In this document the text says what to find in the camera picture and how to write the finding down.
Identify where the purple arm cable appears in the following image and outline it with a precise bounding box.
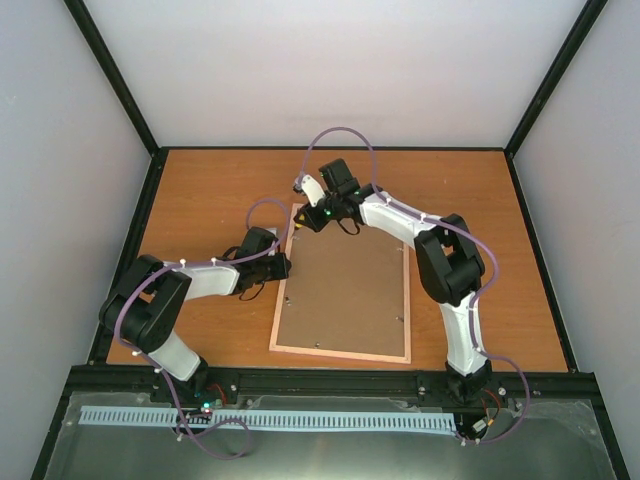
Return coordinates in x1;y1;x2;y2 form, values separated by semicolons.
113;197;291;459
299;126;532;445

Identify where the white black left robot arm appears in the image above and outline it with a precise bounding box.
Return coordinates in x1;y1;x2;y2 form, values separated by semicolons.
99;227;291;403

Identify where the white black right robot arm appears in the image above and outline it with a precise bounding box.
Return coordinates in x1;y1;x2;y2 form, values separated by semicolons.
294;159;492;404

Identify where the black right corner post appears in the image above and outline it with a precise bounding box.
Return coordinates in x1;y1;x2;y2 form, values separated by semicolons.
504;0;608;160

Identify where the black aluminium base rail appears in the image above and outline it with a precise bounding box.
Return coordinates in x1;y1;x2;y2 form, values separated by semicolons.
149;365;599;414

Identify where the light blue slotted cable duct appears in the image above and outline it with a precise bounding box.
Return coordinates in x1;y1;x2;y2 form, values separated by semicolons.
78;406;456;436

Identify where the black left corner post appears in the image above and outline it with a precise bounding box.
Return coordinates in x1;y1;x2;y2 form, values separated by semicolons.
63;0;160;156

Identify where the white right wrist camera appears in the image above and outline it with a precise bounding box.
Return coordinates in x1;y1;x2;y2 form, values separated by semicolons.
293;174;325;207

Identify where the pink picture frame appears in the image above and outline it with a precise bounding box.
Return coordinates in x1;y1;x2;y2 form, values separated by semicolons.
269;222;412;365

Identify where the black corner post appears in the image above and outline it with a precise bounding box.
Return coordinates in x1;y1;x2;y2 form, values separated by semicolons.
504;0;608;160
63;0;160;156

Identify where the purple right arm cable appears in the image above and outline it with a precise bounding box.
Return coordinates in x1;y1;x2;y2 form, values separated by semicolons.
299;126;532;445

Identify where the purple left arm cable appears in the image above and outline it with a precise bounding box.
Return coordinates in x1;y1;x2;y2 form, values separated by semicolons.
113;197;291;459

